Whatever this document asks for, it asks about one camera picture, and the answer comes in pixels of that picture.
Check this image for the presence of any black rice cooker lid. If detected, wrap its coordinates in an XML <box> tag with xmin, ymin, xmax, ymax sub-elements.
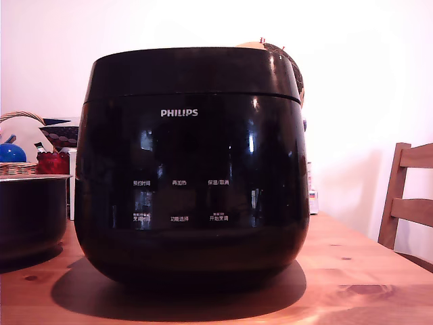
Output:
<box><xmin>83</xmin><ymin>47</ymin><xmax>302</xmax><ymax>106</ymax></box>

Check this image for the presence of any black Philips rice cooker body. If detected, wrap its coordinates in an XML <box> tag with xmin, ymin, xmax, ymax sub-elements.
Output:
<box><xmin>73</xmin><ymin>91</ymin><xmax>311</xmax><ymax>295</ymax></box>

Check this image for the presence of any small white printed box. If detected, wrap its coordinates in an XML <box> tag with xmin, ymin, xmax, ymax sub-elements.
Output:
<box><xmin>308</xmin><ymin>189</ymin><xmax>321</xmax><ymax>216</ymax></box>

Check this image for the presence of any round patterned woven ornament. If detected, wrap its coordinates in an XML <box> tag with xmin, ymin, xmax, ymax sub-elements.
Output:
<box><xmin>234</xmin><ymin>37</ymin><xmax>307</xmax><ymax>108</ymax></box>

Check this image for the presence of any white upright box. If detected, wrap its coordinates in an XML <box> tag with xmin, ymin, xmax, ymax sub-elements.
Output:
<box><xmin>67</xmin><ymin>147</ymin><xmax>78</xmax><ymax>221</ymax></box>

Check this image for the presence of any dotted patterned bowl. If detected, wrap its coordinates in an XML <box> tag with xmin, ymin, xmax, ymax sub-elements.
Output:
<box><xmin>38</xmin><ymin>125</ymin><xmax>81</xmax><ymax>150</ymax></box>

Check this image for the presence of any red scalloped jar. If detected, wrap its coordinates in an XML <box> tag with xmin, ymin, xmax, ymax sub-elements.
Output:
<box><xmin>36</xmin><ymin>151</ymin><xmax>70</xmax><ymax>175</ymax></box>

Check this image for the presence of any wooden chair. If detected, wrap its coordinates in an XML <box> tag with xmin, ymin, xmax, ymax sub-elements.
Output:
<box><xmin>377</xmin><ymin>142</ymin><xmax>433</xmax><ymax>276</ymax></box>

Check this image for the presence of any black inner cooking pot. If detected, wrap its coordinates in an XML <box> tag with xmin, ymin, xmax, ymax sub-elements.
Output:
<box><xmin>0</xmin><ymin>173</ymin><xmax>74</xmax><ymax>269</ymax></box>

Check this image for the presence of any woven wicker basket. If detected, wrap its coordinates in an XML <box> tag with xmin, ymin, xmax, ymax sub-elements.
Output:
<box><xmin>0</xmin><ymin>110</ymin><xmax>58</xmax><ymax>177</ymax></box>

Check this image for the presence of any blue ball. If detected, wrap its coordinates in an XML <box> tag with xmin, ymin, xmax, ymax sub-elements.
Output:
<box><xmin>0</xmin><ymin>143</ymin><xmax>28</xmax><ymax>164</ymax></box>

